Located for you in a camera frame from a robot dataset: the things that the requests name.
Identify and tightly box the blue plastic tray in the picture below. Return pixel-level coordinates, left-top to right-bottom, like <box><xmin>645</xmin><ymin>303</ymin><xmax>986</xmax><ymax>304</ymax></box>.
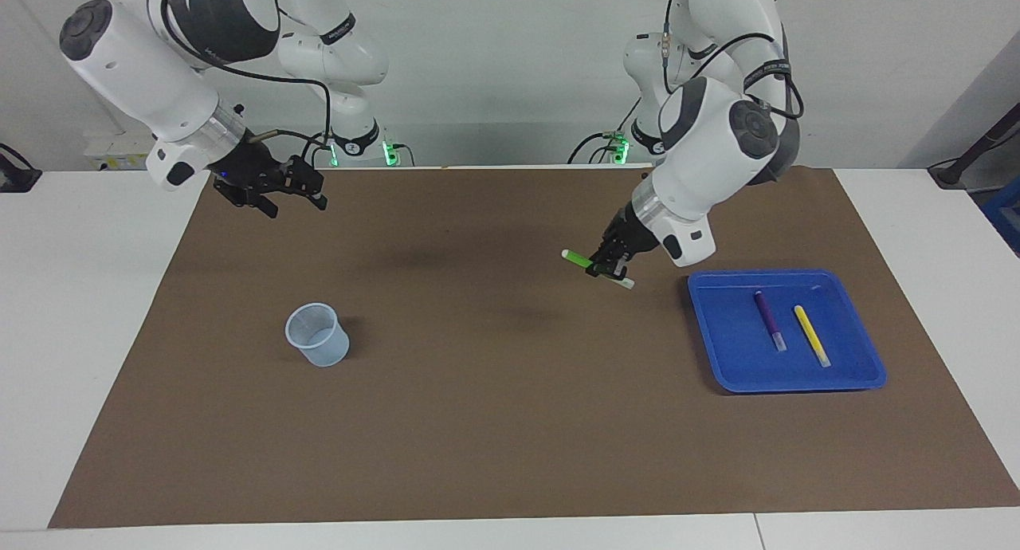
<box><xmin>687</xmin><ymin>269</ymin><xmax>888</xmax><ymax>394</ymax></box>

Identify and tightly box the black base cable bundle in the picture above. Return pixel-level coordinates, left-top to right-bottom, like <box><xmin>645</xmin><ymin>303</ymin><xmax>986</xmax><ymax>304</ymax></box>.
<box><xmin>567</xmin><ymin>128</ymin><xmax>638</xmax><ymax>165</ymax></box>

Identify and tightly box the purple marker pen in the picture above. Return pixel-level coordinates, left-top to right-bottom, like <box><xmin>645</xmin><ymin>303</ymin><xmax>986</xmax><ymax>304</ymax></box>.
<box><xmin>754</xmin><ymin>291</ymin><xmax>788</xmax><ymax>353</ymax></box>

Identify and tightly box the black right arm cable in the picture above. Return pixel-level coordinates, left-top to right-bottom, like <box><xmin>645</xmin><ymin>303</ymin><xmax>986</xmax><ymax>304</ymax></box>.
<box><xmin>159</xmin><ymin>0</ymin><xmax>332</xmax><ymax>168</ymax></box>

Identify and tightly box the green marker pen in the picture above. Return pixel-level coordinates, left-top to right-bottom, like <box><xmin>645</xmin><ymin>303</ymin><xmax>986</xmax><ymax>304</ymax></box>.
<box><xmin>561</xmin><ymin>249</ymin><xmax>636</xmax><ymax>290</ymax></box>

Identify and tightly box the yellow marker pen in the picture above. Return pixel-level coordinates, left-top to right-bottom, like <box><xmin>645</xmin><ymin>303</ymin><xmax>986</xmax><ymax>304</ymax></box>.
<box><xmin>794</xmin><ymin>304</ymin><xmax>831</xmax><ymax>368</ymax></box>

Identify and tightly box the blue storage box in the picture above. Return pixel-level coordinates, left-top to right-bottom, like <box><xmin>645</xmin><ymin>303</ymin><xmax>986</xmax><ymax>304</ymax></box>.
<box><xmin>982</xmin><ymin>185</ymin><xmax>1020</xmax><ymax>257</ymax></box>

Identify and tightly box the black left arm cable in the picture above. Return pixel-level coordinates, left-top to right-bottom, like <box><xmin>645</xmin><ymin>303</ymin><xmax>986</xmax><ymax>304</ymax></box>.
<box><xmin>657</xmin><ymin>0</ymin><xmax>804</xmax><ymax>122</ymax></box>

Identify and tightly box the brown table mat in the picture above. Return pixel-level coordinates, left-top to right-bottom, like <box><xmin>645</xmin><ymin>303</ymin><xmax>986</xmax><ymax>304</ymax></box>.
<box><xmin>48</xmin><ymin>166</ymin><xmax>1020</xmax><ymax>529</ymax></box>

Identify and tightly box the clear plastic cup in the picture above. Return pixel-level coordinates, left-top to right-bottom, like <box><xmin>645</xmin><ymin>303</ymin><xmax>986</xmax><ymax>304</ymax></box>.
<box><xmin>285</xmin><ymin>302</ymin><xmax>351</xmax><ymax>368</ymax></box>

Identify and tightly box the black table clamp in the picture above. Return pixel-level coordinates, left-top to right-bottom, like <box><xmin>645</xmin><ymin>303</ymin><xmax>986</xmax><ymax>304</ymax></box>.
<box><xmin>0</xmin><ymin>142</ymin><xmax>42</xmax><ymax>194</ymax></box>

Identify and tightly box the black stand bracket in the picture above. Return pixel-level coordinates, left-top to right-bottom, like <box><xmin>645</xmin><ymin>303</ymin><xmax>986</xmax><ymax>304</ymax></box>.
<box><xmin>928</xmin><ymin>104</ymin><xmax>1020</xmax><ymax>191</ymax></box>

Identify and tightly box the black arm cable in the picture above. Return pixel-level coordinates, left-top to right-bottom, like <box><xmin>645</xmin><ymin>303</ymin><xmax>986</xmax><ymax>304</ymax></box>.
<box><xmin>657</xmin><ymin>0</ymin><xmax>804</xmax><ymax>122</ymax></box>
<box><xmin>159</xmin><ymin>0</ymin><xmax>332</xmax><ymax>168</ymax></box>

